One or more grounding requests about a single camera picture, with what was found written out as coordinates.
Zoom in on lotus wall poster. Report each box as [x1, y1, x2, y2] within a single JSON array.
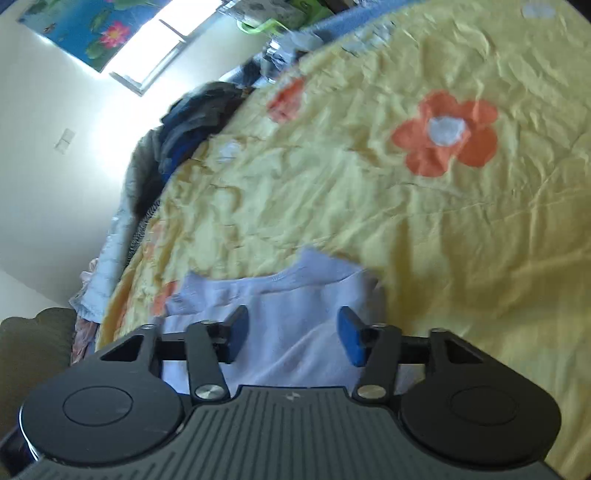
[[16, 0, 176, 72]]

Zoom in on window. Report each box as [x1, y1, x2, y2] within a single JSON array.
[[108, 0, 241, 95]]

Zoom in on plain white top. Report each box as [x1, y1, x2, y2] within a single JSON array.
[[159, 249, 416, 398]]

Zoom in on pile of dark clothes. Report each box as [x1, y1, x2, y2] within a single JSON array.
[[124, 80, 259, 217]]

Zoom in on green plastic hanger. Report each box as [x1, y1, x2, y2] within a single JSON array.
[[238, 14, 289, 37]]

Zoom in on olive green sofa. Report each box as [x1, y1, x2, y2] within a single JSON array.
[[0, 307, 77, 444]]

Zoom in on white light switch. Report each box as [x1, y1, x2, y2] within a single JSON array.
[[53, 128, 77, 153]]

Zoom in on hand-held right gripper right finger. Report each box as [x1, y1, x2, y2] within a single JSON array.
[[337, 306, 485, 402]]

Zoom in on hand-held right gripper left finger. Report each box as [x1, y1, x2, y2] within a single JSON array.
[[99, 305, 250, 407]]

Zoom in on yellow floral blanket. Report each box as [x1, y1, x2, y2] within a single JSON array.
[[95, 0, 591, 480]]

